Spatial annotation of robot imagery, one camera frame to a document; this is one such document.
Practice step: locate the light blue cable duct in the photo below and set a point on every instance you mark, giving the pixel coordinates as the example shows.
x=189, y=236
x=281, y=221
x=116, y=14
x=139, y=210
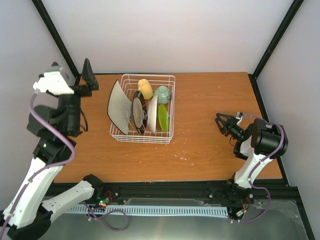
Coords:
x=164, y=211

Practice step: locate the light green floral bowl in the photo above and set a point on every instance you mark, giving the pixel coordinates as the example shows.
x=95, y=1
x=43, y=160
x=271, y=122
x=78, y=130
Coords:
x=164, y=94

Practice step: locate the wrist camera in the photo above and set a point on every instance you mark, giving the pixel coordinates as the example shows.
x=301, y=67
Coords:
x=54, y=80
x=239, y=117

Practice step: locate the black frame post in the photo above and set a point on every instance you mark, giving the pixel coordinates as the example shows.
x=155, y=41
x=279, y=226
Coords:
x=43, y=13
x=285, y=23

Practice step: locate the white wire dish rack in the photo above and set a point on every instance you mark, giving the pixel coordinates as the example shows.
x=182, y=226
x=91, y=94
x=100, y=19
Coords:
x=129, y=84

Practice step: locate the metal floor sheet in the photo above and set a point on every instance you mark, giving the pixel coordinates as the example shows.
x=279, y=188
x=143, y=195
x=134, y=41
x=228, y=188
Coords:
x=282, y=221

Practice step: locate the black round plate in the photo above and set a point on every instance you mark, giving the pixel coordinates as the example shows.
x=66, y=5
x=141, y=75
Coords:
x=139, y=112

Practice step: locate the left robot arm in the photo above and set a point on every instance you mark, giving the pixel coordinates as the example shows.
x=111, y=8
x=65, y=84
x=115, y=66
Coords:
x=55, y=118

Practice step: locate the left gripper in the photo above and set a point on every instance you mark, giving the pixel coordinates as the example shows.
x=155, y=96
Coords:
x=90, y=77

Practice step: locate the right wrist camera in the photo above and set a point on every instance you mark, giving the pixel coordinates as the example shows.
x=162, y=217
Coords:
x=239, y=117

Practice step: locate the yellow mug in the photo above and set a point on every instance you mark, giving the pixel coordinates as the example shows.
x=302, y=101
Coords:
x=145, y=88

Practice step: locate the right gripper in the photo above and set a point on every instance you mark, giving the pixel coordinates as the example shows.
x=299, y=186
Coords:
x=225, y=129

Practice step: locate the white square plate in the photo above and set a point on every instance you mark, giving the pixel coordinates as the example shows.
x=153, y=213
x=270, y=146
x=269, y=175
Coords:
x=119, y=108

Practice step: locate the right black frame post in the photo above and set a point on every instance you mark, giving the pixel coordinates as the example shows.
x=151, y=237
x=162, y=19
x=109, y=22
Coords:
x=285, y=23

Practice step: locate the left black frame post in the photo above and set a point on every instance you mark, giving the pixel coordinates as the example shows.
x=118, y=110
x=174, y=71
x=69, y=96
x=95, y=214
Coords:
x=43, y=13

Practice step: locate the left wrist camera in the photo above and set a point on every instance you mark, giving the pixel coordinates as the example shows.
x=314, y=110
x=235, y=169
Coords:
x=54, y=80

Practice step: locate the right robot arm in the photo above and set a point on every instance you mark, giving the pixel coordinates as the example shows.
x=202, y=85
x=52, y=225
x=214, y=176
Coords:
x=258, y=144

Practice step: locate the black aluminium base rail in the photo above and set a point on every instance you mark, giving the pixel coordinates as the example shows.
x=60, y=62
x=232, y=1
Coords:
x=213, y=192

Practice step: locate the orange rimmed floral plate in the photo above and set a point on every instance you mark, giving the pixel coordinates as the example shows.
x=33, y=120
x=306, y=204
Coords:
x=152, y=114

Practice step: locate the lime green plate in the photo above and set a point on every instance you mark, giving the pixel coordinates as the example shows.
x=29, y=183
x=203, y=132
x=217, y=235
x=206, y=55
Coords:
x=163, y=118

